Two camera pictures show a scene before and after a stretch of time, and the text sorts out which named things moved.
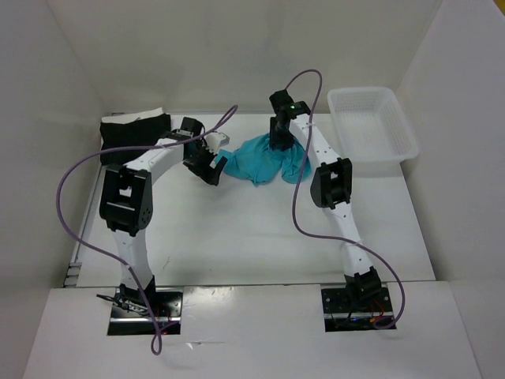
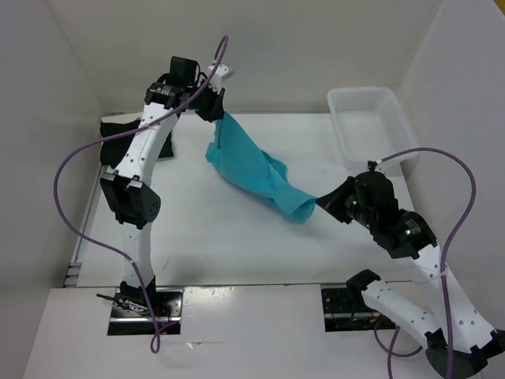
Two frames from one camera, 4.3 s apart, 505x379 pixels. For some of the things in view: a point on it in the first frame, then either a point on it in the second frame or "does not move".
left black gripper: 200,171 → 215,110
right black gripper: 286,142 → 331,201
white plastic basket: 371,125 does not move
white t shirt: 124,118 does not move
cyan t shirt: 256,161 → 233,150
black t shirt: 144,132 does not move
